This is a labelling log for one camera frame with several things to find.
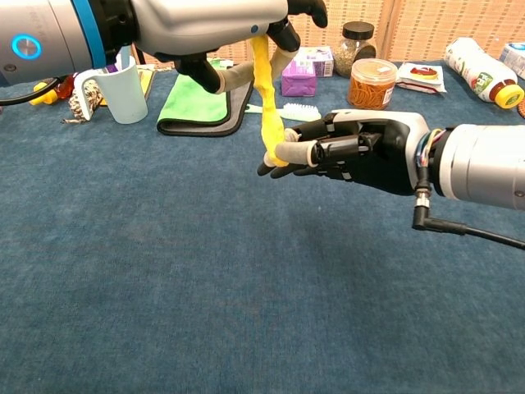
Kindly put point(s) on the black stand pole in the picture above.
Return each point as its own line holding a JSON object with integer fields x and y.
{"x": 140, "y": 57}

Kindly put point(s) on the grey microfibre cloth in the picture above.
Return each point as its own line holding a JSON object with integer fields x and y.
{"x": 240, "y": 106}

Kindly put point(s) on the yellow twisted cloth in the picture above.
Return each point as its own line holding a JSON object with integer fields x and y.
{"x": 268, "y": 111}

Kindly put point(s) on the packaged donut snack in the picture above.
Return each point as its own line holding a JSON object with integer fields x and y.
{"x": 422, "y": 76}

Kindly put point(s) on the white and purple box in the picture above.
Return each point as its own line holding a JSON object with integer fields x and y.
{"x": 322, "y": 59}

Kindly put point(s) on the mint green scrub brush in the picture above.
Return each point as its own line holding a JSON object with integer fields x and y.
{"x": 301, "y": 111}

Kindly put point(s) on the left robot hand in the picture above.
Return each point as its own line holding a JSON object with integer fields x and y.
{"x": 213, "y": 20}

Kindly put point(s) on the purple cardboard box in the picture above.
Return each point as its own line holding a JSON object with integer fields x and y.
{"x": 298, "y": 82}

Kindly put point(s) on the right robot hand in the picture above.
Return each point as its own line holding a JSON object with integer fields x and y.
{"x": 381, "y": 156}

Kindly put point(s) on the light blue toothbrush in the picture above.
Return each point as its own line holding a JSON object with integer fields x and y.
{"x": 125, "y": 57}

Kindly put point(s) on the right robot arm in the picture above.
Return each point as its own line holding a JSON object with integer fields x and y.
{"x": 484, "y": 164}

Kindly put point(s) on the green microfibre cloth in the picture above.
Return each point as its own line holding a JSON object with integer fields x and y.
{"x": 193, "y": 102}

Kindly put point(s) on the white bottle yellow cap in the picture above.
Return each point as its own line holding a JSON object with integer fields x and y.
{"x": 476, "y": 67}

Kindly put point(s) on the purple toothpaste tube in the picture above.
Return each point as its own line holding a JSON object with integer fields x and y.
{"x": 110, "y": 70}

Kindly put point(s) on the honey bottle yellow cap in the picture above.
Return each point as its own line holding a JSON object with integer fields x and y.
{"x": 45, "y": 96}

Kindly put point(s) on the clear jar of rubber bands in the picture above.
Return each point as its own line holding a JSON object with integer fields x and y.
{"x": 371, "y": 86}

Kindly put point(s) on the blue felt table cover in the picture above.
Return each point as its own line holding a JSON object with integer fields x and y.
{"x": 205, "y": 287}

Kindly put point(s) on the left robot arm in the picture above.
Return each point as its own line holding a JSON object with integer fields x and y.
{"x": 57, "y": 37}

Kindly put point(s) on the glass jar black lid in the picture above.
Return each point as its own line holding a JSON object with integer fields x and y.
{"x": 354, "y": 51}

